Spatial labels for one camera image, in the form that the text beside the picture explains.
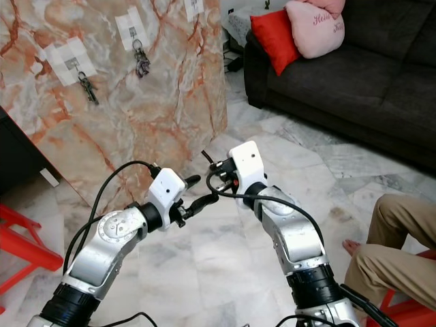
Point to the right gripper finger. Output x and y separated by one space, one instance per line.
214 188
214 165

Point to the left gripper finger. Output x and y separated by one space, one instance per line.
203 204
191 180

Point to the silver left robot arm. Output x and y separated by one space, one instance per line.
102 252

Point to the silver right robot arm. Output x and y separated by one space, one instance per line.
293 238

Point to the dark keys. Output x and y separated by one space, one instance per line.
88 88

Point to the black curved board leg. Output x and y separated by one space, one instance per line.
206 156

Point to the orange veined marble board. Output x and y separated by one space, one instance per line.
150 122

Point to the small white block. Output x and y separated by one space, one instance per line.
50 178

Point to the bare person foot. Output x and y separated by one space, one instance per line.
351 248

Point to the red cushion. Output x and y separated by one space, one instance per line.
276 41

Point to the white patterned side table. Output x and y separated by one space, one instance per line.
235 26

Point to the red plastic stool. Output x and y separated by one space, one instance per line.
409 310
30 244

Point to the pink cushion with script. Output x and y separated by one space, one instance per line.
313 33

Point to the dark brown sofa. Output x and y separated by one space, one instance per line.
368 75

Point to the person leg khaki trousers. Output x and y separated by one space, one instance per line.
381 272
402 218

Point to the plain pink cushion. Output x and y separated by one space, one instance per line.
330 4

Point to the white taped wall hook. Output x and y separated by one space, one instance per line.
61 56
128 26
193 8

